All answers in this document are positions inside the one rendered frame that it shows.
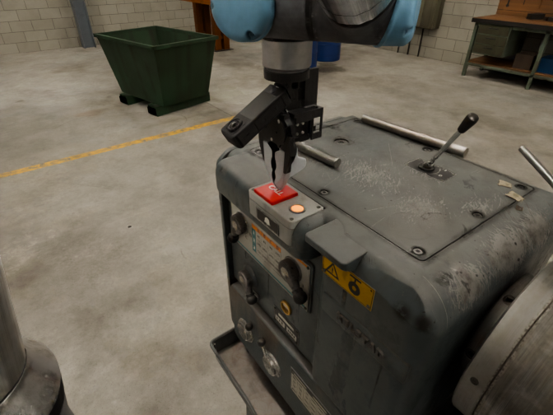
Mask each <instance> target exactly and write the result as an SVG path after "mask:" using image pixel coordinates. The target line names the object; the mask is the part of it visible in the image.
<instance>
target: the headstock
mask: <svg viewBox="0 0 553 415"><path fill-rule="evenodd" d="M304 142H305V143H308V144H309V145H311V146H313V147H317V148H318V149H320V150H322V151H325V152H327V153H329V154H332V155H334V156H336V157H339V158H340V159H341V164H340V165H339V166H338V167H337V168H334V167H332V166H330V165H328V164H326V163H324V162H322V161H319V160H317V159H315V158H313V157H311V156H309V155H307V154H304V153H303V152H300V151H298V156H299V157H303V158H305V159H306V166H305V168H304V169H303V170H301V171H299V172H298V173H296V174H295V175H292V176H291V177H290V178H289V180H288V181H287V183H288V184H290V185H291V186H293V187H294V188H296V189H298V190H299V191H300V192H301V193H303V194H305V195H306V196H308V197H309V198H311V199H313V200H314V201H315V202H316V203H318V204H320V205H321V206H323V210H322V211H320V212H317V213H315V214H313V215H311V216H308V217H306V218H304V219H303V220H301V221H300V222H299V224H298V225H297V226H296V228H295V230H294V233H293V236H292V246H289V245H287V244H286V243H285V242H283V241H282V240H281V239H280V238H279V237H277V236H276V235H275V234H274V233H273V232H271V231H270V230H269V229H268V228H267V227H265V226H264V225H263V224H262V223H261V222H260V221H259V220H258V219H257V218H256V217H254V216H253V215H252V214H251V213H250V207H249V190H250V189H251V188H253V187H256V186H258V185H260V184H265V183H267V182H269V181H271V178H270V176H269V174H268V172H267V167H266V165H265V161H264V160H263V155H262V152H261V148H260V144H259V139H257V140H253V141H251V142H249V143H248V144H246V145H245V146H244V147H243V148H238V147H235V146H233V147H229V148H227V149H226V150H225V151H224V152H223V153H222V154H221V156H220V157H219V158H218V159H217V162H216V187H217V189H218V192H219V200H220V208H221V224H222V231H223V240H224V247H225V263H226V271H227V277H228V278H229V279H231V278H233V277H236V278H237V280H238V281H239V282H240V283H241V284H242V286H243V288H244V290H245V292H246V301H247V303H248V304H249V305H254V304H255V303H256V302H257V303H258V304H259V305H260V306H261V307H262V308H263V309H264V310H265V311H266V312H267V314H268V315H269V316H270V317H271V318H272V319H273V321H274V322H275V323H276V324H277V325H278V326H279V327H280V329H281V330H282V331H283V332H284V333H285V334H286V336H287V337H288V338H289V339H290V340H291V341H292V342H293V344H294V345H296V346H297V347H298V349H299V350H300V351H301V352H302V353H303V354H304V356H305V357H306V358H307V359H308V360H309V361H310V363H311V364H312V366H313V368H312V375H313V378H314V380H315V381H316V383H317V384H318V385H319V386H320V387H321V389H322V390H323V391H324V392H325V393H326V395H327V396H328V397H329V398H330V399H331V400H332V401H333V402H334V403H335V405H336V406H337V407H338V408H339V409H340V411H341V412H342V413H343V414H344V415H430V414H431V413H432V412H433V411H434V410H435V409H436V408H437V407H438V406H439V405H440V404H441V403H442V402H443V401H444V400H445V399H446V398H447V396H449V395H450V394H451V393H452V392H453V391H454V390H455V388H456V386H457V384H458V381H459V380H460V378H461V376H462V372H461V371H460V370H459V369H458V361H459V358H460V356H461V354H462V350H463V349H464V346H465V344H466V342H467V340H468V339H469V337H470V335H471V333H472V331H473V330H474V328H475V327H476V325H477V324H478V322H479V321H480V320H481V318H482V316H483V315H484V314H485V313H486V312H487V310H488V309H489V308H490V306H491V305H492V304H493V303H494V302H495V300H496V299H497V298H498V297H499V296H500V295H501V294H502V293H503V292H504V291H505V290H506V289H507V288H508V287H509V286H510V285H512V284H513V283H514V282H516V281H517V280H518V279H519V278H520V277H522V276H523V275H525V274H531V275H533V276H534V277H535V276H536V275H537V274H538V273H539V272H540V271H541V270H542V269H543V268H544V267H545V266H546V264H547V262H548V260H549V259H550V257H551V255H552V253H553V193H552V192H549V191H547V190H544V189H541V188H538V187H537V186H534V185H532V184H529V183H526V182H523V181H521V180H518V179H515V178H514V177H511V176H508V175H505V174H503V173H500V172H498V171H496V170H492V169H490V168H488V167H485V166H482V165H479V164H477V163H475V162H473V161H469V160H467V159H464V158H462V157H460V156H456V155H454V154H452V153H449V152H444V153H443V154H442V155H441V156H440V157H439V158H438V159H437V160H436V161H435V162H434V166H435V170H433V171H424V170H421V169H419V168H418V164H420V163H425V162H427V161H429V160H430V159H431V158H432V157H433V156H434V155H435V154H436V153H437V151H438V150H439V149H438V148H436V147H432V146H429V145H426V144H424V143H421V142H418V141H415V140H412V139H410V138H405V137H403V136H401V135H398V134H395V133H391V132H389V131H387V130H384V129H381V128H377V127H375V126H372V125H370V124H366V123H363V122H361V118H358V117H356V116H354V115H351V116H348V117H342V116H338V117H335V118H332V119H327V120H324V121H323V126H322V137H320V138H315V139H313V140H310V139H309V140H306V141H304ZM499 180H503V181H505V182H508V183H511V187H512V188H508V187H504V186H499V185H498V184H497V183H499ZM511 191H514V192H515V193H516V194H518V195H520V196H521V197H523V198H524V200H523V201H522V200H520V201H519V202H518V201H516V200H515V199H513V198H511V197H509V196H507V195H505V194H507V193H508V192H511ZM525 199H526V200H525ZM516 205H519V207H523V210H522V211H519V210H517V209H516ZM335 219H337V220H339V221H340V223H341V224H342V225H343V228H344V235H346V236H347V237H349V238H350V239H352V240H353V241H355V242H356V243H357V244H358V245H360V246H361V247H363V248H364V249H366V250H368V252H367V254H366V255H365V256H364V257H363V258H362V259H361V261H360V262H359V263H358V265H357V267H356V270H355V271H354V272H346V271H343V270H341V269H340V268H339V267H337V266H336V265H335V264H334V263H332V262H331V261H330V260H328V259H327V258H326V257H324V256H323V255H322V254H320V253H319V252H318V251H317V250H316V249H315V248H314V247H312V246H311V245H310V244H308V243H307V242H306V241H305V234H306V233H307V232H309V231H312V230H314V229H316V228H318V227H320V226H322V225H324V224H327V223H329V222H330V221H333V220H335ZM437 371H438V372H437ZM430 372H431V373H430ZM440 401H441V402H440Z"/></svg>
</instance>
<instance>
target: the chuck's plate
mask: <svg viewBox="0 0 553 415"><path fill-rule="evenodd" d="M552 301H553V260H552V261H551V262H550V263H548V264H547V265H546V266H545V267H544V268H543V269H542V270H541V271H540V272H539V273H538V274H537V275H536V276H535V277H534V278H533V279H532V280H531V281H530V282H529V283H528V284H527V285H526V286H525V287H524V289H523V290H522V291H521V292H520V293H519V295H518V296H517V297H516V298H515V300H514V301H513V302H512V303H511V305H510V306H509V307H508V309H507V310H506V311H505V312H504V313H503V314H502V316H501V317H500V319H499V320H498V321H497V323H496V324H495V326H494V327H493V328H492V330H491V331H490V332H489V333H488V335H487V336H486V338H485V339H484V341H483V342H482V344H481V345H480V346H479V348H478V349H477V351H476V353H475V354H474V356H473V357H472V359H471V360H470V362H469V363H468V365H467V367H466V369H465V371H464V372H463V373H462V376H461V378H460V380H459V382H458V384H457V386H456V388H455V390H454V392H453V397H452V403H453V406H454V407H455V408H456V409H457V410H459V411H460V412H461V413H462V414H463V415H473V413H474V411H475V409H476V407H477V405H478V404H479V402H480V401H481V398H482V397H483V395H484V393H485V392H486V391H487V389H488V387H489V386H490V384H491V382H492V381H493V379H494V378H495V377H496V375H497V374H498V373H499V371H500V369H501V368H502V366H503V365H504V363H505V362H506V361H507V360H508V358H509V357H510V355H511V354H512V353H513V351H514V349H515V348H516V347H517V346H518V345H519V343H520V342H521V341H522V339H523V338H524V336H525V335H526V334H527V332H528V331H529V330H530V328H531V327H532V326H533V325H534V324H535V323H536V321H537V320H538V319H539V317H540V316H541V315H542V313H543V312H544V311H545V310H546V308H547V307H548V306H549V305H550V303H551V302H552Z"/></svg>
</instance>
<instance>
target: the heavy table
mask: <svg viewBox="0 0 553 415"><path fill-rule="evenodd" d="M182 1H187V2H192V3H193V15H194V22H195V30H196V32H199V33H204V34H209V35H211V32H212V34H213V35H218V36H219V39H218V40H216V44H215V50H214V52H220V51H226V50H232V48H230V38H228V37H227V36H225V35H224V34H223V33H222V32H221V30H220V29H219V28H218V26H217V24H216V22H215V20H214V18H213V15H212V12H211V0H182ZM209 5H210V8H209ZM210 13H211V17H210Z"/></svg>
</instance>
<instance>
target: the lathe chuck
mask: <svg viewBox="0 0 553 415"><path fill-rule="evenodd" d="M473 415H553V301H552V302H551V303H550V305H549V306H548V307H547V308H546V310H545V311H544V312H543V313H542V315H541V316H540V317H539V319H538V320H537V321H536V323H535V324H534V325H533V326H532V327H531V328H530V330H529V331H528V332H527V334H526V335H525V336H524V338H523V339H522V341H521V342H520V343H519V345H518V346H517V347H516V348H515V349H514V351H513V353H512V354H511V355H510V357H509V358H508V360H507V361H506V362H505V363H504V365H503V366H502V368H501V369H500V371H499V373H498V374H497V375H496V377H495V378H494V379H493V381H492V382H491V384H490V386H489V387H488V389H487V391H486V392H485V393H484V395H483V397H482V398H481V401H480V402H479V404H478V405H477V407H476V409H475V411H474V413H473Z"/></svg>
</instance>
